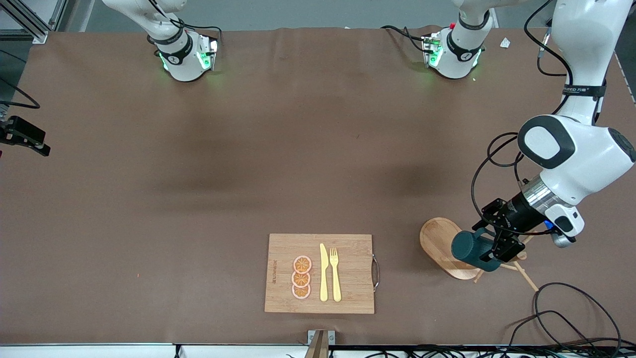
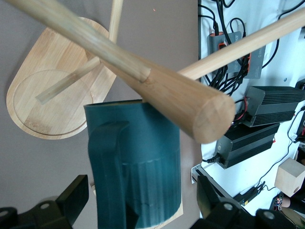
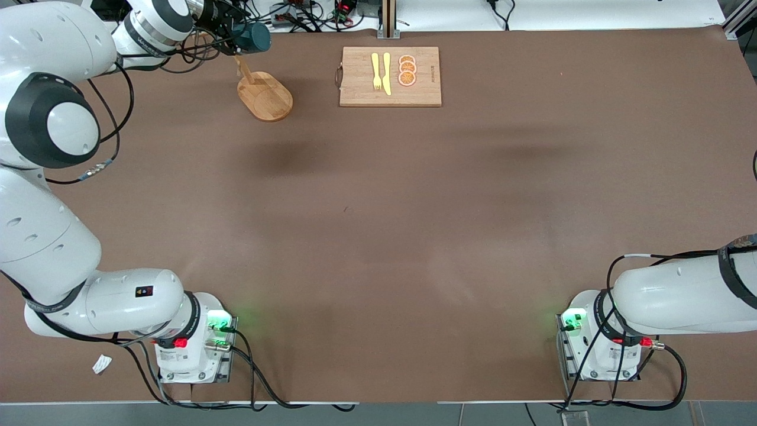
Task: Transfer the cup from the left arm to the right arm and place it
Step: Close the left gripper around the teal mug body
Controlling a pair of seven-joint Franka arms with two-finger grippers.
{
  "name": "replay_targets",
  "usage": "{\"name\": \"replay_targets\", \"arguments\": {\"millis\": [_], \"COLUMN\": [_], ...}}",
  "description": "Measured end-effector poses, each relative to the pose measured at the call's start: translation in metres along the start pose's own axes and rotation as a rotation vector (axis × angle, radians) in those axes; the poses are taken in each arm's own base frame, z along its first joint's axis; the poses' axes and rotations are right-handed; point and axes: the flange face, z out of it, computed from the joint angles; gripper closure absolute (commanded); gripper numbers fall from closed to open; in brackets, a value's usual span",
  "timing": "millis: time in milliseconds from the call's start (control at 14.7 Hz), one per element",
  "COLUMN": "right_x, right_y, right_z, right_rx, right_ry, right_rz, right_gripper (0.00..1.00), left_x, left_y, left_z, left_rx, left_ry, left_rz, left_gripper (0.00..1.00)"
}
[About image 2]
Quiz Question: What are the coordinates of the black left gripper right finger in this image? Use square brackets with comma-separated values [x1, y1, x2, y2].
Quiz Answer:
[190, 175, 296, 229]

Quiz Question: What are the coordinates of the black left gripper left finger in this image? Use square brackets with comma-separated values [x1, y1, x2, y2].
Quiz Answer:
[0, 174, 90, 229]

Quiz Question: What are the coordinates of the teal mug yellow inside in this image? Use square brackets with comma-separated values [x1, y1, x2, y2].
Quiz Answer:
[83, 99, 183, 229]

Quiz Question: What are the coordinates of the small black adapter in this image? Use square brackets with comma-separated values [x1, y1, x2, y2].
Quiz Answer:
[233, 185, 262, 206]

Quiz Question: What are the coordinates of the wooden mug tree stand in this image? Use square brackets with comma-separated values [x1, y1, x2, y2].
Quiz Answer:
[4, 0, 305, 145]

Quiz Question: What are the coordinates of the grey USB hub orange trim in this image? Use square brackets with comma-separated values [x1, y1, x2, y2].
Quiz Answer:
[243, 44, 271, 80]
[206, 30, 251, 74]

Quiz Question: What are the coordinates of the thin black cable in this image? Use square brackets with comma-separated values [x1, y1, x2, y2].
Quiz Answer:
[258, 112, 301, 192]

